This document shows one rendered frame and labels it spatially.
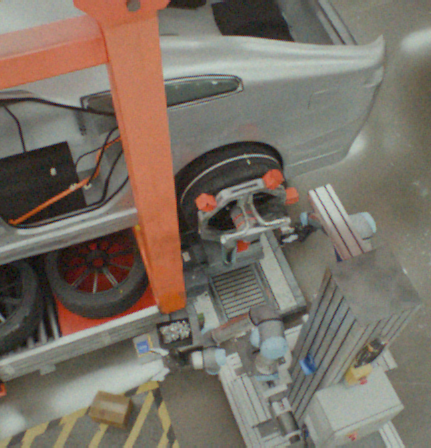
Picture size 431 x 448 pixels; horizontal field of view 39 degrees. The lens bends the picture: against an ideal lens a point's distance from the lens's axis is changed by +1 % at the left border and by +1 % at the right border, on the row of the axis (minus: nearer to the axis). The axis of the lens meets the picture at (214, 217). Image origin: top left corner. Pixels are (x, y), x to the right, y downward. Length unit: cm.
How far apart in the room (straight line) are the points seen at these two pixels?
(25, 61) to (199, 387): 275
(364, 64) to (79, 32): 189
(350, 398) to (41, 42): 198
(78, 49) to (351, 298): 122
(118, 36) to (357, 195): 329
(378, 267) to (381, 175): 279
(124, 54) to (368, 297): 116
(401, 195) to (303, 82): 194
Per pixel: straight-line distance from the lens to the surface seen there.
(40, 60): 192
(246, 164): 348
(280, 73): 319
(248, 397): 338
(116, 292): 386
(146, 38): 191
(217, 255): 423
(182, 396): 414
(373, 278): 226
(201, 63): 304
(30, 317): 397
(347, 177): 495
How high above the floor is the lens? 402
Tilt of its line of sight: 60 degrees down
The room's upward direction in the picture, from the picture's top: straight up
